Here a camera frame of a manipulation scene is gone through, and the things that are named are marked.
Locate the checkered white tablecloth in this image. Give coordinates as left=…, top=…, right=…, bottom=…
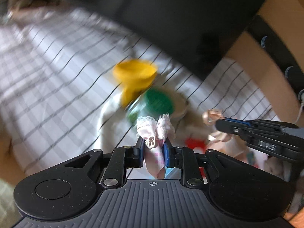
left=1, top=9, right=278, bottom=174

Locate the black flat screen monitor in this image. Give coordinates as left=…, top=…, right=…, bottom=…
left=70, top=0, right=265, bottom=79

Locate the pink lace cloth item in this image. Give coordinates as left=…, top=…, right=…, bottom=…
left=136, top=114, right=175, bottom=179

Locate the peach satin ribbon bow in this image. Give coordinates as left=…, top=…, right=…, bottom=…
left=202, top=109, right=232, bottom=144

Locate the red sachet packet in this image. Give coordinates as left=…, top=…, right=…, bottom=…
left=185, top=138, right=206, bottom=152

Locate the green lid white jar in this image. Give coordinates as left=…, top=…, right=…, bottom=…
left=126, top=88, right=175, bottom=124

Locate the round beige zip pouch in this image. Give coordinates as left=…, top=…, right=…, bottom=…
left=165, top=89, right=189, bottom=121

